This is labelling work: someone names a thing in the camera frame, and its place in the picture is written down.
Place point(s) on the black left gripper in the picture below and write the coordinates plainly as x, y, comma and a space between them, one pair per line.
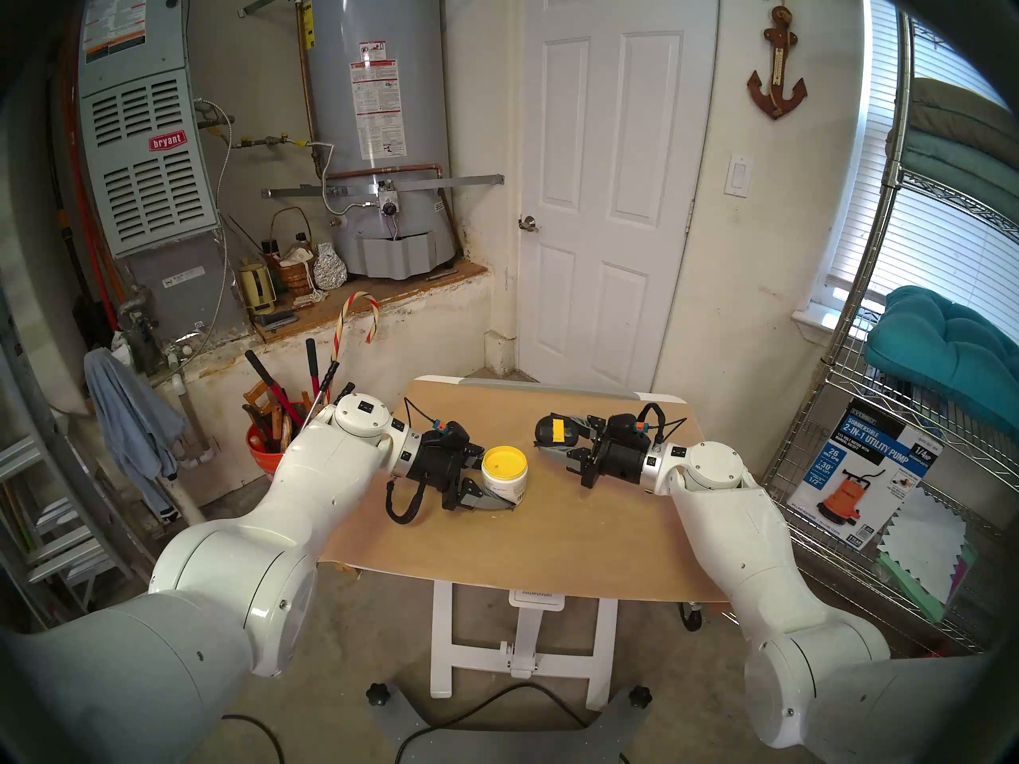
438, 460

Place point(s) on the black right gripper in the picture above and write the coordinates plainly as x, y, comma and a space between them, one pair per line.
621, 452

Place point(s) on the white paint jar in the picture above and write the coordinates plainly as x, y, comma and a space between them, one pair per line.
505, 488

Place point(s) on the black lid with yellow tape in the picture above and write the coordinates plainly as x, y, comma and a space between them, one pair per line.
548, 430

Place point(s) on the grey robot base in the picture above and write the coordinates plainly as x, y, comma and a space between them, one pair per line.
398, 723

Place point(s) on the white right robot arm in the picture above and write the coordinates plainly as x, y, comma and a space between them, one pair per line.
748, 547

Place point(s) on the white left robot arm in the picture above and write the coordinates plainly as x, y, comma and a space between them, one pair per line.
263, 532

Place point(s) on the black-grip hedge shears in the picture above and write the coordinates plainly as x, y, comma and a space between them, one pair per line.
328, 376

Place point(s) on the striped candy cane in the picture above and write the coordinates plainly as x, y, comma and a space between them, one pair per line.
374, 317

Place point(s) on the wooden top folding table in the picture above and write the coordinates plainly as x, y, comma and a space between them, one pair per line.
521, 667

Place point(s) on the black caster wheel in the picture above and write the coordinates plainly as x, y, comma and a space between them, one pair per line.
692, 617

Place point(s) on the wooden heater platform board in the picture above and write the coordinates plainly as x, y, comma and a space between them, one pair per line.
366, 297

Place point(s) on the orange plastic bucket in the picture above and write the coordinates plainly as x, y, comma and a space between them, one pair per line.
263, 460

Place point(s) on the silver door knob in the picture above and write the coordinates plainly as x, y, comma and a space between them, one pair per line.
529, 224

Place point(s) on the black base knob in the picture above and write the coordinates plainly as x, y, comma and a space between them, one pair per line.
378, 694
640, 696

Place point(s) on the crumpled foil bundle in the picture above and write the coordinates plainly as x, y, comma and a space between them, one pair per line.
329, 269

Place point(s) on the white window sill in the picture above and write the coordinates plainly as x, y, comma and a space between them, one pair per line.
814, 321

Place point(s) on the white panel door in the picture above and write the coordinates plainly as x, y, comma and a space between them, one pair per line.
617, 173

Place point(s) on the utility pump box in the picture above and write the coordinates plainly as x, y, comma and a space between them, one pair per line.
860, 476

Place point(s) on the white pvc pipe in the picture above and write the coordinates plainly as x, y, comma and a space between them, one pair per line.
195, 432

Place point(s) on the yellow plastic jug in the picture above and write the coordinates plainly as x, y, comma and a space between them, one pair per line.
256, 287

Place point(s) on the blue hanging cloth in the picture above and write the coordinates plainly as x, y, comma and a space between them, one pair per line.
131, 424

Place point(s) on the white scalloped sheet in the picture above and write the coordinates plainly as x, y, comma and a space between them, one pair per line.
923, 547

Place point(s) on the green flat board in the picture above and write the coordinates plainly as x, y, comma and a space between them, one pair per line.
915, 599

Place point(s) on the teal tufted cushion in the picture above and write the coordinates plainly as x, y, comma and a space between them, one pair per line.
947, 348

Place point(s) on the gas pipe with yellow valve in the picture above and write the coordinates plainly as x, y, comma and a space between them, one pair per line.
275, 141

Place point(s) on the grey water heater tank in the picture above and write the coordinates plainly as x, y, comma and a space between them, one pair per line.
374, 94

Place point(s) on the white window blinds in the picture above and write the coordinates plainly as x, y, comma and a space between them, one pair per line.
939, 245

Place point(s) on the flexible metal conduit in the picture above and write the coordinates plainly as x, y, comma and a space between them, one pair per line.
228, 138

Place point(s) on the aluminium ladder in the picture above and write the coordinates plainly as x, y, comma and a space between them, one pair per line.
56, 532

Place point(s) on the grey Bryant furnace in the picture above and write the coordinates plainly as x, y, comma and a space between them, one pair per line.
147, 173

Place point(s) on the grey-green folded cushion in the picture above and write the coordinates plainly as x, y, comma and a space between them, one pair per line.
955, 165

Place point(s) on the orange pipe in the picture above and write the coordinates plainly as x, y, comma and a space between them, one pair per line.
91, 213

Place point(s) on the olive folded cushion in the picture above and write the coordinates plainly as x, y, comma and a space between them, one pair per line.
971, 106

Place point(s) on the white light switch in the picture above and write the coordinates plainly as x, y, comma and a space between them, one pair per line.
739, 176

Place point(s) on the rusty anchor wall decoration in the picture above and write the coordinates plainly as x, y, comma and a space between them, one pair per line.
777, 94

